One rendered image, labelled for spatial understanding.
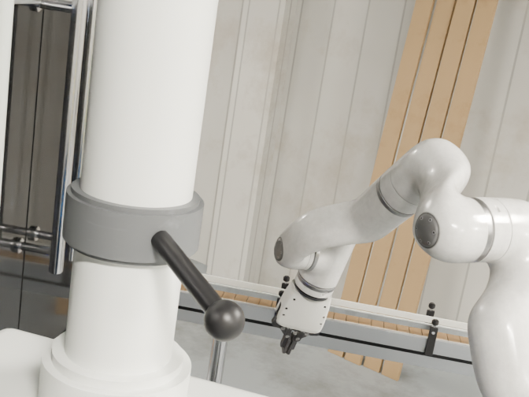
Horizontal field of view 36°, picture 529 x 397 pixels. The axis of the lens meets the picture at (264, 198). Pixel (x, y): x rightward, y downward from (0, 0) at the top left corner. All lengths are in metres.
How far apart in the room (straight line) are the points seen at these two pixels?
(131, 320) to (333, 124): 4.31
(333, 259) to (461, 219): 0.46
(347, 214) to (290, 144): 3.46
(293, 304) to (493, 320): 0.57
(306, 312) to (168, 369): 1.18
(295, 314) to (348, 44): 3.16
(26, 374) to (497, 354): 0.79
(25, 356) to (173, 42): 0.27
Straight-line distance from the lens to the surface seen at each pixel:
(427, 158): 1.34
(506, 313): 1.24
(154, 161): 0.48
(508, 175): 4.35
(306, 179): 4.91
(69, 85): 1.13
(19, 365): 0.62
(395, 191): 1.40
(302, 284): 1.66
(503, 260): 1.29
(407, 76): 4.29
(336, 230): 1.51
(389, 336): 2.49
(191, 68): 0.48
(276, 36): 4.86
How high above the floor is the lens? 1.87
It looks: 15 degrees down
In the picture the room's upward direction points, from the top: 9 degrees clockwise
